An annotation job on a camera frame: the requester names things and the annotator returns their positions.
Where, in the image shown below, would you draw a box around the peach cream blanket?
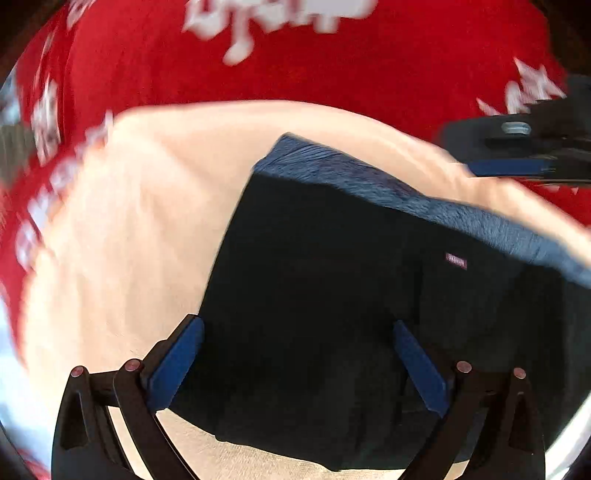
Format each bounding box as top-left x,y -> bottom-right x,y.
18,100 -> 591,480

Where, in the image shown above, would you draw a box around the black pants blue patterned trim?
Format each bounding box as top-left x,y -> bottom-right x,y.
171,136 -> 590,470

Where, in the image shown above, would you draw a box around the red cover white characters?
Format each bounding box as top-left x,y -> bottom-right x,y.
0,0 -> 591,365

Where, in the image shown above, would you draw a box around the grey crumpled cloth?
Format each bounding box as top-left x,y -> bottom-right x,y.
0,123 -> 36,188

